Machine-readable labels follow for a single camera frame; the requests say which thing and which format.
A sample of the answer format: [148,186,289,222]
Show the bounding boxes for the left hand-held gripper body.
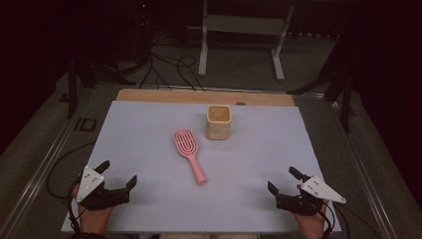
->
[76,164,131,212]

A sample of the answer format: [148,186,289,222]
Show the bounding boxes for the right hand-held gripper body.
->
[275,175,347,217]

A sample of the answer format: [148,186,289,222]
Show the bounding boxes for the pink hairbrush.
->
[172,128,208,186]

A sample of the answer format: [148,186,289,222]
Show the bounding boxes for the beige square cup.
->
[205,105,232,141]

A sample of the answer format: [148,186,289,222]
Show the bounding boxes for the person's left hand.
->
[71,183,114,235]

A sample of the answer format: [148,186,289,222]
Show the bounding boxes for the person's right hand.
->
[293,198,330,239]

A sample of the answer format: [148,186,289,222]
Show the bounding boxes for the black stand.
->
[65,56,137,120]
[286,33,354,133]

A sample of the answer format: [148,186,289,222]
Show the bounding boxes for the white metal stand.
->
[197,0,296,83]

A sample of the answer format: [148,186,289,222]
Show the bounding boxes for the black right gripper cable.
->
[316,198,383,239]

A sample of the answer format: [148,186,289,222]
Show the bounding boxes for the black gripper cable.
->
[316,198,383,239]
[46,140,98,233]

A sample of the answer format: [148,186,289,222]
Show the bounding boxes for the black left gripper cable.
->
[46,140,98,233]

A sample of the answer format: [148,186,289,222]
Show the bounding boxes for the black floor cables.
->
[138,39,206,93]

